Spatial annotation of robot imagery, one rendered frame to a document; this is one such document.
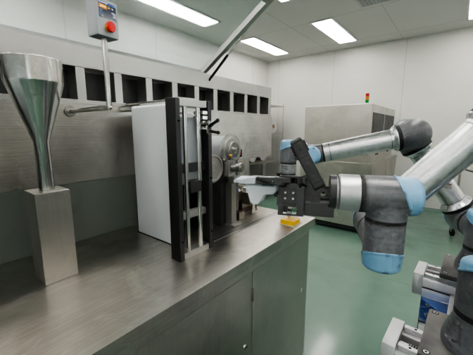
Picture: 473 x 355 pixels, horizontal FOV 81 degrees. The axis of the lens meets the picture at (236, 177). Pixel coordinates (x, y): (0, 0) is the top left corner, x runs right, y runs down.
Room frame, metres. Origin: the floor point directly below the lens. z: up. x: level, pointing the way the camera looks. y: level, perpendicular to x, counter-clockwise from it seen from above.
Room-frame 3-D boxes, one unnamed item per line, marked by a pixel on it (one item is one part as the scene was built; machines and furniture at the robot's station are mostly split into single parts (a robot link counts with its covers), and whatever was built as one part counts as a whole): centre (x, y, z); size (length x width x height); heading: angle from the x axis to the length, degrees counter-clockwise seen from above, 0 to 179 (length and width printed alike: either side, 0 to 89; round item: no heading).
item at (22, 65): (0.80, 0.55, 1.50); 0.14 x 0.14 x 0.06
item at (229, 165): (1.25, 0.01, 1.05); 0.06 x 0.05 x 0.31; 52
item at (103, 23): (0.88, 0.39, 1.66); 0.07 x 0.07 x 0.10; 59
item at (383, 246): (0.55, -0.30, 1.12); 0.11 x 0.08 x 0.11; 165
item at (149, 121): (1.13, 0.36, 1.17); 0.34 x 0.05 x 0.54; 52
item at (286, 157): (1.29, -0.24, 1.24); 0.09 x 0.08 x 0.11; 75
